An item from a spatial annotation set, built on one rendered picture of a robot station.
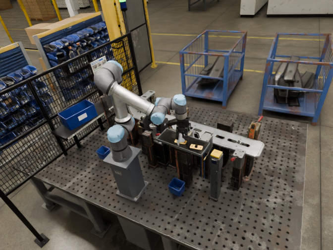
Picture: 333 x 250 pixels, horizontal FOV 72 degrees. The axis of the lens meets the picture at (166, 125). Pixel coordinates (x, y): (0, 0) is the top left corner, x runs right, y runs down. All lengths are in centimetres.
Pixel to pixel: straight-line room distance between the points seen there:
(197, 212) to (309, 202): 147
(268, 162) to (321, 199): 97
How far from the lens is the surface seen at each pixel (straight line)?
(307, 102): 417
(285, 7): 951
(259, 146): 189
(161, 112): 134
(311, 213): 288
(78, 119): 229
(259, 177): 207
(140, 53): 538
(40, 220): 314
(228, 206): 189
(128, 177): 175
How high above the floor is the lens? 225
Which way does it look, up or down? 37 degrees down
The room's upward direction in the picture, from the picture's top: 8 degrees counter-clockwise
